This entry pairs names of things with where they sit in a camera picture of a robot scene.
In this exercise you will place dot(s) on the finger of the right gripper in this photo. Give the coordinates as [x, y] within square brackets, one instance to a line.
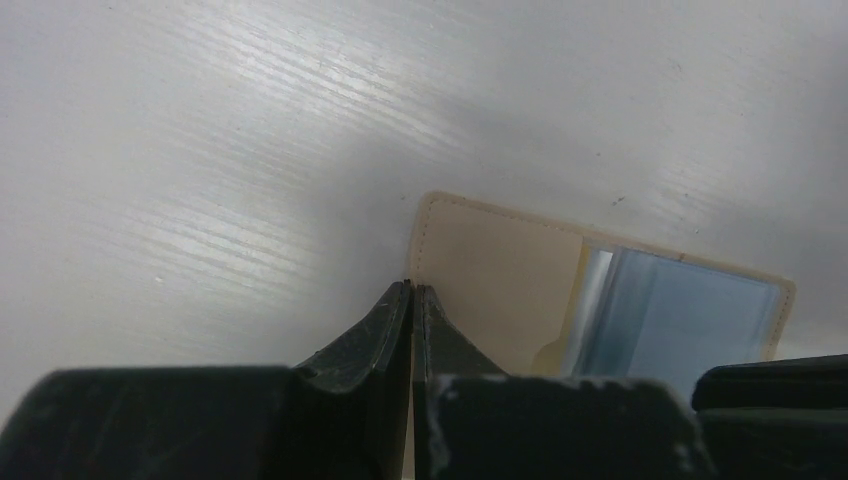
[818, 383]
[776, 443]

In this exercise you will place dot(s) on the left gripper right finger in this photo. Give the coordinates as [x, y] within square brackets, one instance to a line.
[472, 420]

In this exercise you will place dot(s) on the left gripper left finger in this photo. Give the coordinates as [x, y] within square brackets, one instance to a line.
[340, 414]

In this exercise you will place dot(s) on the beige leather card holder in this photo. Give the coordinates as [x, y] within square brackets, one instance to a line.
[510, 280]

